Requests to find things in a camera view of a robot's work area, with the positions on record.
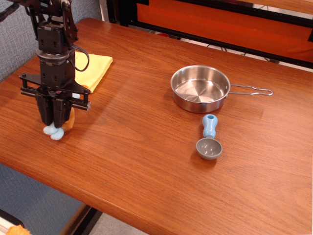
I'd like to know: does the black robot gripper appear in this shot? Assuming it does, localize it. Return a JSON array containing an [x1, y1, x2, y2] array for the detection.
[[20, 52, 90, 128]]

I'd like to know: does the blue and orange plush toy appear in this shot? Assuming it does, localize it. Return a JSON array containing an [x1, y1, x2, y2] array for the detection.
[[43, 92, 81, 141]]

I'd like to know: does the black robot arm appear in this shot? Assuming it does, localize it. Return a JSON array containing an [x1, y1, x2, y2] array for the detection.
[[0, 0, 90, 129]]

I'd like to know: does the folded yellow towel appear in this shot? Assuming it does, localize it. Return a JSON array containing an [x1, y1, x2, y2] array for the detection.
[[75, 51, 113, 93]]

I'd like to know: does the orange fuzzy object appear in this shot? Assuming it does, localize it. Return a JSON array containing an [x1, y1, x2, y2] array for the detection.
[[6, 225, 31, 235]]

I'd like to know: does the stainless steel pan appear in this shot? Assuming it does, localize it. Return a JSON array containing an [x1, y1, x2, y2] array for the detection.
[[170, 65, 273, 114]]

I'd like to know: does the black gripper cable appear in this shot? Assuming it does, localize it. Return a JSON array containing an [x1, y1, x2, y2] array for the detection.
[[67, 43, 90, 72]]

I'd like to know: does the blue handled grey scoop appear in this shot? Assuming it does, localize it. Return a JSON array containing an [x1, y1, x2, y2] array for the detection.
[[196, 114, 223, 160]]

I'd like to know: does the orange panel black frame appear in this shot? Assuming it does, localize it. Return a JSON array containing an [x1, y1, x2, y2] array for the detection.
[[107, 0, 313, 68]]

